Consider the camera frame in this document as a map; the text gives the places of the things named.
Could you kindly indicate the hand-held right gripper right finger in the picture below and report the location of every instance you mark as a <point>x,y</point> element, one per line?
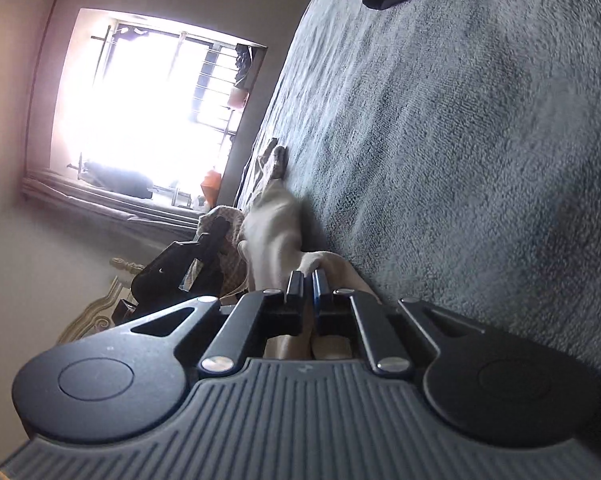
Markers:
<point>321,292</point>

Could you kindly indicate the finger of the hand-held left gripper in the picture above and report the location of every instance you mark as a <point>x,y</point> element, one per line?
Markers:
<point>213,245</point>

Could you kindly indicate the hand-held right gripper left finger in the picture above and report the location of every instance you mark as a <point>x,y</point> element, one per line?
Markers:
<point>295,290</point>

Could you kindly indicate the beige zip jacket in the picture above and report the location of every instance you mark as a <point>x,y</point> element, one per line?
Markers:
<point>275,230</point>

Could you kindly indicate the dark hanging clothes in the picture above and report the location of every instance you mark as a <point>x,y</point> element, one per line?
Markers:
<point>120,180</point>

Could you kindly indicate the dark crumpled clothes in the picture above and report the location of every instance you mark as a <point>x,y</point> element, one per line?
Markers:
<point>243,65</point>

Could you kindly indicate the orange bag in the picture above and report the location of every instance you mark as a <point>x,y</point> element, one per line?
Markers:
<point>211,187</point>

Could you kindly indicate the cream carved headboard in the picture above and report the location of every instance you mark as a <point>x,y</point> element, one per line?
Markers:
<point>95,315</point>

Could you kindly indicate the grey curtain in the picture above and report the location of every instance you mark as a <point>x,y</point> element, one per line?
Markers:
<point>105,210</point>

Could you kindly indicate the houndstooth knit sweater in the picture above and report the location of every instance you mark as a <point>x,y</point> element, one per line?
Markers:
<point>276,162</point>

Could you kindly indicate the pink pot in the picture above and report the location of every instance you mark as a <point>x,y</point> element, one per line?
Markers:
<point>236,97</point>

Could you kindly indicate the bright window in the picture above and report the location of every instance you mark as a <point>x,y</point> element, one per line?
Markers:
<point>145,100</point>

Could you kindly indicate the grey fleece bed sheet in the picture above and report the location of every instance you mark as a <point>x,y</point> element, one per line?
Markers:
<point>455,160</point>

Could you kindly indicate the dark wall pipe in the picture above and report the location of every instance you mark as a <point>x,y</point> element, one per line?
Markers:
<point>45,35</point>

